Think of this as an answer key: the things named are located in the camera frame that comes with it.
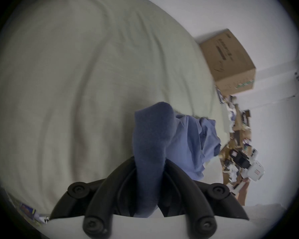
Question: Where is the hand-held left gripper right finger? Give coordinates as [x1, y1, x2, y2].
[157, 158, 249, 237]

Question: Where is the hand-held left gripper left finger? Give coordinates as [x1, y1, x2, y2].
[49, 156, 139, 236]

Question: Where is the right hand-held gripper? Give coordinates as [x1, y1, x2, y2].
[230, 149, 265, 184]

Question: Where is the dark blue shirt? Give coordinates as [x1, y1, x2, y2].
[132, 102, 222, 218]

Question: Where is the person's right hand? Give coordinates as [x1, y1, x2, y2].
[236, 179, 251, 205]

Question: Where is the pile of cardboard cartons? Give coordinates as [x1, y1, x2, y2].
[215, 86, 259, 184]

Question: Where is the small colourful printed packet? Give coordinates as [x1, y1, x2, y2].
[19, 203, 50, 224]

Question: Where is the large brown cardboard carton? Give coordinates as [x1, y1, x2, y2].
[199, 29, 256, 96]

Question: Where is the bed with beige sheet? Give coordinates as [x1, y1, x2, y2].
[0, 0, 232, 224]

